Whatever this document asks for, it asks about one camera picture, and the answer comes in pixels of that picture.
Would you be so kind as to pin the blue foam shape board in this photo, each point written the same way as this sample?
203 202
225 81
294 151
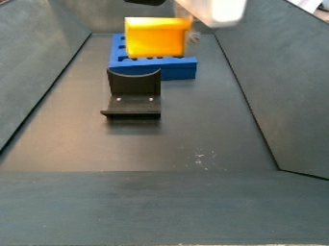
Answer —
175 68

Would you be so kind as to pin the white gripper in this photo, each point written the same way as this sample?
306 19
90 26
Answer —
217 13

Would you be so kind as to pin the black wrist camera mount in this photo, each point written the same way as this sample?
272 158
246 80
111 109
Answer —
146 2

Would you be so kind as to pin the yellow arch block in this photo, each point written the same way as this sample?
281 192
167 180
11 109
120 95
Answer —
155 36

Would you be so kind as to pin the black fixture stand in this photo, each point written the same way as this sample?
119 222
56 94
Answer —
135 94

